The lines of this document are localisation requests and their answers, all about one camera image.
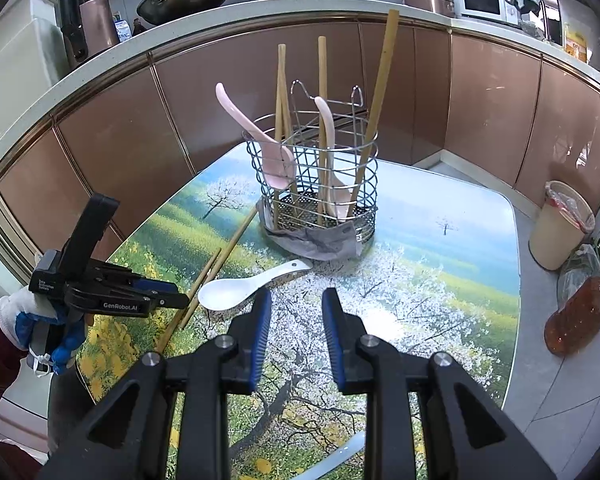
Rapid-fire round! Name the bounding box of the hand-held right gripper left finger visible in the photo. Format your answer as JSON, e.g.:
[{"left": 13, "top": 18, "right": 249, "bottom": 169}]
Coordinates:
[{"left": 40, "top": 287, "right": 273, "bottom": 480}]

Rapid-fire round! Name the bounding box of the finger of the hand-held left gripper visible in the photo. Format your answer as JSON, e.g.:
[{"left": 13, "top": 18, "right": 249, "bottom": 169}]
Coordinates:
[
  {"left": 130, "top": 272, "right": 179, "bottom": 295},
  {"left": 140, "top": 293, "right": 191, "bottom": 310}
]

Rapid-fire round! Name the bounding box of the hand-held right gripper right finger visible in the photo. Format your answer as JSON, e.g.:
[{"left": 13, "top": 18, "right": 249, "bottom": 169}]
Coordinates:
[{"left": 321, "top": 287, "right": 553, "bottom": 480}]

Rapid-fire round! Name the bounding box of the white soup spoon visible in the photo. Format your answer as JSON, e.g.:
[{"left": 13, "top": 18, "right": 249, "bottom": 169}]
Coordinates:
[{"left": 197, "top": 258, "right": 314, "bottom": 311}]

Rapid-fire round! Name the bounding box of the light blue soup spoon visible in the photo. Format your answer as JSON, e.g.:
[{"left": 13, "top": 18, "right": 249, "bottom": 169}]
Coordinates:
[{"left": 287, "top": 432, "right": 368, "bottom": 480}]

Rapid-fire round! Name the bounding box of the metal wire utensil holder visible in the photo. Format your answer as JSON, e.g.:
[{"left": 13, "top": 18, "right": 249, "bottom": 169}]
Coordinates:
[{"left": 242, "top": 79, "right": 379, "bottom": 248}]

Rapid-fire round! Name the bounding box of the pink soup spoon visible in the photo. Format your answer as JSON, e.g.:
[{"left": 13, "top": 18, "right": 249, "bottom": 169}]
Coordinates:
[
  {"left": 215, "top": 82, "right": 297, "bottom": 191},
  {"left": 313, "top": 96, "right": 353, "bottom": 221}
]

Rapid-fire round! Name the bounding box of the person's left hand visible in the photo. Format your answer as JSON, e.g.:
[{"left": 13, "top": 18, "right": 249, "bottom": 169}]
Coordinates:
[{"left": 0, "top": 292, "right": 88, "bottom": 376}]

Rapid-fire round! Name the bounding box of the grey cloth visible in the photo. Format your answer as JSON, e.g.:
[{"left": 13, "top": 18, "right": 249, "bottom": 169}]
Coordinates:
[{"left": 255, "top": 197, "right": 366, "bottom": 261}]

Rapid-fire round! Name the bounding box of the white countertop appliance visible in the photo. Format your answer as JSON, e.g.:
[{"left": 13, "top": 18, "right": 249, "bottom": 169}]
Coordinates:
[{"left": 0, "top": 0, "right": 71, "bottom": 151}]

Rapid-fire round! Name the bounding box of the copper electric kettle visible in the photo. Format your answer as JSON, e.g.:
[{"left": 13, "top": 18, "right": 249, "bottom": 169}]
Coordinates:
[{"left": 57, "top": 0, "right": 121, "bottom": 68}]

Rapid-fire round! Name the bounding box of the bag with orange contents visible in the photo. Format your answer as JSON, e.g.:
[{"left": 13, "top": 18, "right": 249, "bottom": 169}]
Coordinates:
[{"left": 544, "top": 272, "right": 600, "bottom": 358}]

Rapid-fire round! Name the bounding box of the beige trash bin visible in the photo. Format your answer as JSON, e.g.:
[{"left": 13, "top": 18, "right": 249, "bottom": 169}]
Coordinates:
[{"left": 528, "top": 180, "right": 596, "bottom": 272}]

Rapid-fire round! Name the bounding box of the white kitchen countertop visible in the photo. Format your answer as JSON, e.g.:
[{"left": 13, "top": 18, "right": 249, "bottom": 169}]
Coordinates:
[{"left": 0, "top": 0, "right": 600, "bottom": 186}]

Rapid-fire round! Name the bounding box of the white microwave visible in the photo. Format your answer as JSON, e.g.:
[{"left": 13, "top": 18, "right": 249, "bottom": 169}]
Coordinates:
[{"left": 460, "top": 0, "right": 523, "bottom": 25}]

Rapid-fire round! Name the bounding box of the yellow bottle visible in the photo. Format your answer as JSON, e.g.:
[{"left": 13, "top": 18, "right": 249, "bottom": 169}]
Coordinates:
[{"left": 565, "top": 20, "right": 588, "bottom": 63}]

